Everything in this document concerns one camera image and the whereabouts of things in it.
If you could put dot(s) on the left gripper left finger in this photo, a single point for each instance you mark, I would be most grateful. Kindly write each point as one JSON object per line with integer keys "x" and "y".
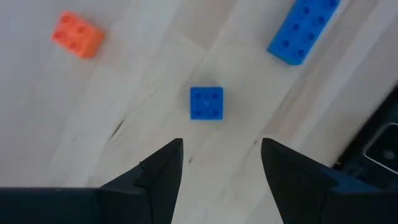
{"x": 140, "y": 193}

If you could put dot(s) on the black aluminium table frame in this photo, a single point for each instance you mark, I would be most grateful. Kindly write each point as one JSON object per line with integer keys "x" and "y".
{"x": 391, "y": 105}

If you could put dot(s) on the small orange toy block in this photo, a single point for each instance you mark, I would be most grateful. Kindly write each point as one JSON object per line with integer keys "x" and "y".
{"x": 77, "y": 33}

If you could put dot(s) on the long blue toy block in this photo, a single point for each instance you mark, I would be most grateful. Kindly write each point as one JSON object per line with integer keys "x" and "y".
{"x": 303, "y": 29}

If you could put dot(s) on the small blue toy block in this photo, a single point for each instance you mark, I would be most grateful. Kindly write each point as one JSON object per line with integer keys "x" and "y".
{"x": 206, "y": 103}

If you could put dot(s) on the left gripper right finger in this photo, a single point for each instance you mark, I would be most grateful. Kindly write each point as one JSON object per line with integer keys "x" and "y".
{"x": 304, "y": 193}

